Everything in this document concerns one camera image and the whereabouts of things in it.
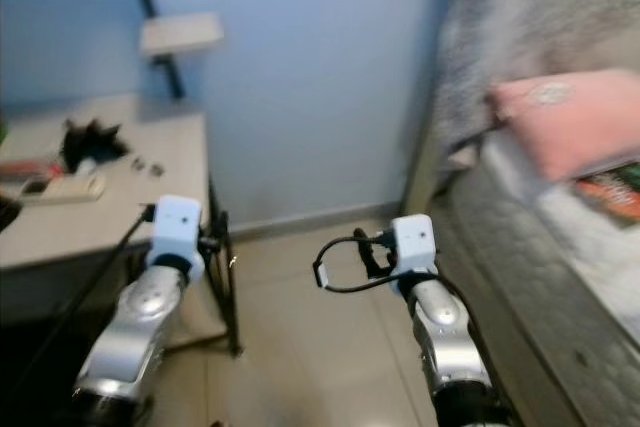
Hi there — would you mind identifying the pink pillow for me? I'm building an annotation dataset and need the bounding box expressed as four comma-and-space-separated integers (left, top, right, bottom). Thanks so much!
490, 72, 640, 183

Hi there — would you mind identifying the dark glossy magazine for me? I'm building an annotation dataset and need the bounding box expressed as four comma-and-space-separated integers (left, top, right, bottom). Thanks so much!
575, 160, 640, 228

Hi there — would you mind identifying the light wooden desk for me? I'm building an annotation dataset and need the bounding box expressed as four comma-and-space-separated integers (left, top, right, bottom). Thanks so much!
0, 95, 246, 358

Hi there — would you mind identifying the beige power strip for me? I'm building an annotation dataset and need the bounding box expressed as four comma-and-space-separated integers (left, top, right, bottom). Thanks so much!
22, 175, 106, 200

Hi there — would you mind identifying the black crumpled object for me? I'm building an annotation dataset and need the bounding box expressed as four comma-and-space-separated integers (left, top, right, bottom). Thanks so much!
60, 117, 131, 170

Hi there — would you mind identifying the white quilted mattress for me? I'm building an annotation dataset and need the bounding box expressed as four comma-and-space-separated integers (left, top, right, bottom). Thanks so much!
435, 132, 640, 427

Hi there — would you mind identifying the red flat object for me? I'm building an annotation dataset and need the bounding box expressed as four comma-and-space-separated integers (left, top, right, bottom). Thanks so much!
0, 157, 66, 180

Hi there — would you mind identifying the small white shelf board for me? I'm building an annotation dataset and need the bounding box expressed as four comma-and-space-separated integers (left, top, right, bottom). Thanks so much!
140, 12, 226, 58

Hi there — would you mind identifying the black flat device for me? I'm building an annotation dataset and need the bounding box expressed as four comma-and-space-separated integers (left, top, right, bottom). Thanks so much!
0, 197, 23, 230

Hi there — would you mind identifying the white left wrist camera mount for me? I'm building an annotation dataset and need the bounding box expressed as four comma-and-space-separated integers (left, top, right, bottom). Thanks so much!
153, 195, 206, 263

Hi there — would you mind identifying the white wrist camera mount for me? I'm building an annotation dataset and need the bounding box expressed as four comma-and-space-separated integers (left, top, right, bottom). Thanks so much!
390, 213, 439, 278
153, 195, 206, 263

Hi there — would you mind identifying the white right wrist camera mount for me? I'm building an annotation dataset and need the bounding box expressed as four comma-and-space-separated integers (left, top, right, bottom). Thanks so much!
390, 213, 439, 278

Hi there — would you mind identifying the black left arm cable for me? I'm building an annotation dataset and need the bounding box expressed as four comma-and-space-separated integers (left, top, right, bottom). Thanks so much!
15, 205, 158, 418

